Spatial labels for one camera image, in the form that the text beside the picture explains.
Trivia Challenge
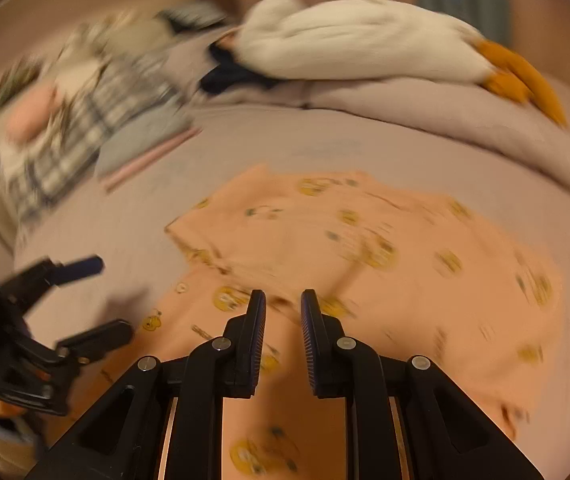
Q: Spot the folded pink garment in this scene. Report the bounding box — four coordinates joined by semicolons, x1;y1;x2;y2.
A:
99;128;201;193

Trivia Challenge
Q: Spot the striped grey cloth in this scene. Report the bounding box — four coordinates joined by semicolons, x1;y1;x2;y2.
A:
158;0;227;34

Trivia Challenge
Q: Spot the white goose plush toy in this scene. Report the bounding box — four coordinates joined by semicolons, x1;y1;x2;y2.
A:
234;0;567;127

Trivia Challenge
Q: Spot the peach cartoon print shirt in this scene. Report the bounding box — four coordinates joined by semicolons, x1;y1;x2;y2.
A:
72;166;562;479

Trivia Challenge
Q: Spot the lilac bed sheet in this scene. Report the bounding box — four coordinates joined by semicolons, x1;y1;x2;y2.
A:
16;105;570;479

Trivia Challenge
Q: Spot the folded grey garment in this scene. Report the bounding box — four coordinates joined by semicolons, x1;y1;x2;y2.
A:
94;106;193;178

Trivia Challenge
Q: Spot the lilac folded duvet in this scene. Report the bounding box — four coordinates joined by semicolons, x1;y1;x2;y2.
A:
164;24;570;212

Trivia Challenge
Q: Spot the dark navy garment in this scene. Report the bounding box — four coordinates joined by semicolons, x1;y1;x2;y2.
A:
199;42;282;96

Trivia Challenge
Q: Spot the beige pillow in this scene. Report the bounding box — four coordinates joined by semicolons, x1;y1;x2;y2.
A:
89;16;174;56

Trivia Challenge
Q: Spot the plaid pillow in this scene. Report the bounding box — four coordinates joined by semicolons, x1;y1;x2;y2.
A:
0;54;187;224

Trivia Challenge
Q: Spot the pink folded cloth on pillow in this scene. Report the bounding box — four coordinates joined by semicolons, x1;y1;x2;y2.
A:
5;84;63;145

